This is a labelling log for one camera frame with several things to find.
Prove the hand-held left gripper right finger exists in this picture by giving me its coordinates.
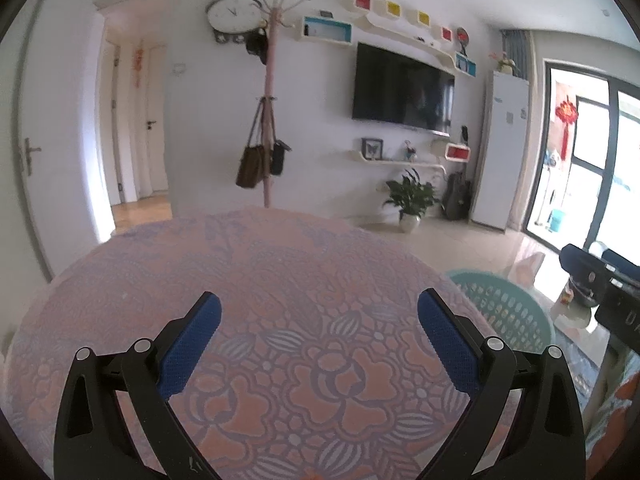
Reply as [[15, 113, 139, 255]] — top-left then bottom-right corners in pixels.
[[416, 287, 587, 480]]

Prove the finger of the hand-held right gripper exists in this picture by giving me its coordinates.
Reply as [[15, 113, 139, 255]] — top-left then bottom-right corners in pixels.
[[559, 244, 618, 306], [600, 249, 640, 286]]

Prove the wall-mounted television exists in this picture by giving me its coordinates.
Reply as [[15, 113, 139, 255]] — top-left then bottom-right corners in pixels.
[[351, 42, 456, 136]]

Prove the pink coat rack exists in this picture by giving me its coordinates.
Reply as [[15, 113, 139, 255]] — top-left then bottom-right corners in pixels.
[[255, 0, 311, 208]]

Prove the floral tablecloth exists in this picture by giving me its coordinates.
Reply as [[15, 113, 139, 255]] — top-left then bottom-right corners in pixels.
[[0, 207, 531, 480]]

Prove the black cap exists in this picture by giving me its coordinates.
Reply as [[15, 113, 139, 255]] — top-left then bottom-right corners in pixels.
[[245, 27, 269, 66]]

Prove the blue patterned mat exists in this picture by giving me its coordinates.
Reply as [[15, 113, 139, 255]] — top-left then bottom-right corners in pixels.
[[550, 305, 640, 466]]

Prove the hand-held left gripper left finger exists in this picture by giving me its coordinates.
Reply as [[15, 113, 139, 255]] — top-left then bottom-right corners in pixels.
[[52, 291, 223, 480]]

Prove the tall white refrigerator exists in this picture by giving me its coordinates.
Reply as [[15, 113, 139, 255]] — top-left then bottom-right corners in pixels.
[[470, 70, 531, 233]]

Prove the brown hanging bag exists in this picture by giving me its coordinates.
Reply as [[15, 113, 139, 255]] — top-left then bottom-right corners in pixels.
[[236, 102, 268, 190]]

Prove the potted green plant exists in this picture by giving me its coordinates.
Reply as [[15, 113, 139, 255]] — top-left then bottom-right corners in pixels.
[[384, 169, 441, 233]]

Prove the white curved wall shelf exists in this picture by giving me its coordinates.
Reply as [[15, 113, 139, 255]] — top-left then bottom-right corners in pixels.
[[345, 0, 478, 78]]

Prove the teal plastic basket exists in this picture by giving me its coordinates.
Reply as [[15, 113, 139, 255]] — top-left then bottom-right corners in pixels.
[[444, 268, 556, 356]]

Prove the white low wall shelf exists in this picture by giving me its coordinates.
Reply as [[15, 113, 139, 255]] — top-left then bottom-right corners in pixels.
[[342, 137, 446, 168]]

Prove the glass sliding door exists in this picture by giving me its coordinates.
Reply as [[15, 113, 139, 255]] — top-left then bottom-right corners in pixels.
[[532, 60, 640, 261]]

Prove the red knot ornament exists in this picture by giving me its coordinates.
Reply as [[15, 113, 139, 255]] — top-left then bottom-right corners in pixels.
[[555, 100, 578, 161]]

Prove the round wall clock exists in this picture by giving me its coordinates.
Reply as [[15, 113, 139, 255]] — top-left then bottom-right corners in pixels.
[[205, 0, 265, 43]]

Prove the wide blue wall cubby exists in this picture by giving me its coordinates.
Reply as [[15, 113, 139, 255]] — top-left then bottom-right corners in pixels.
[[301, 16, 354, 45]]

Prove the grey curtain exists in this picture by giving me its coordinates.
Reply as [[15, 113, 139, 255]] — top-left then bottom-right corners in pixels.
[[502, 30, 531, 81]]

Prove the white room door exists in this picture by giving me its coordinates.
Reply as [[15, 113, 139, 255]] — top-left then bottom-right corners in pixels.
[[15, 0, 116, 281]]

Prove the white hallway door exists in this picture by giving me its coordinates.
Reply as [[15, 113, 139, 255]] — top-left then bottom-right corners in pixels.
[[132, 45, 168, 196]]

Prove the metal door handle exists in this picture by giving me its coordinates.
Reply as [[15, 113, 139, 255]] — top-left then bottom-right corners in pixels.
[[24, 137, 42, 177]]

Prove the black hanging bag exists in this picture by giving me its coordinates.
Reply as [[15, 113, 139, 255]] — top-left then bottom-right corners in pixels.
[[269, 105, 292, 177]]

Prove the black guitar bag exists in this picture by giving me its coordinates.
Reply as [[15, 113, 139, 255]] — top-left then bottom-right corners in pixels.
[[442, 172, 472, 221]]

